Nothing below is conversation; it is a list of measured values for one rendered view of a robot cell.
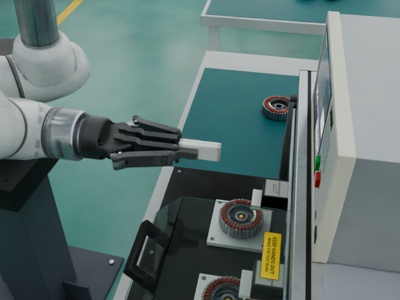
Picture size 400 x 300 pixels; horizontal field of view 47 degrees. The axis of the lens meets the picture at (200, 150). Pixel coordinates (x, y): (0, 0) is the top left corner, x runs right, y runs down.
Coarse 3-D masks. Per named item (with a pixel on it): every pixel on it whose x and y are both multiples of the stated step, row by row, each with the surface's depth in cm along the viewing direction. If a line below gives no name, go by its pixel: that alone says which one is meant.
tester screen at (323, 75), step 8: (320, 64) 92; (328, 64) 78; (320, 72) 90; (328, 72) 77; (320, 80) 88; (328, 80) 75; (320, 88) 86; (328, 88) 74; (320, 96) 85; (328, 96) 73; (328, 104) 72; (320, 128) 78; (320, 136) 77
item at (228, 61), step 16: (208, 64) 188; (224, 64) 188; (240, 64) 188; (256, 64) 188; (272, 64) 188; (288, 64) 188; (304, 64) 188; (192, 96) 170; (160, 176) 136; (160, 192) 131
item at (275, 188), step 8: (264, 184) 109; (272, 184) 109; (280, 184) 109; (256, 192) 112; (264, 192) 107; (272, 192) 107; (280, 192) 107; (256, 200) 110; (264, 200) 106; (272, 200) 106; (280, 200) 105; (280, 208) 107
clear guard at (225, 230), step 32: (160, 224) 84; (192, 224) 80; (224, 224) 80; (256, 224) 80; (288, 224) 80; (160, 256) 76; (192, 256) 75; (224, 256) 75; (256, 256) 75; (288, 256) 75; (128, 288) 77; (160, 288) 70; (192, 288) 70; (224, 288) 70; (256, 288) 70; (288, 288) 70
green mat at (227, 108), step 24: (216, 72) 183; (240, 72) 183; (216, 96) 169; (240, 96) 169; (264, 96) 169; (288, 96) 169; (192, 120) 158; (216, 120) 158; (240, 120) 158; (264, 120) 158; (240, 144) 148; (264, 144) 148; (216, 168) 139; (240, 168) 139; (264, 168) 139
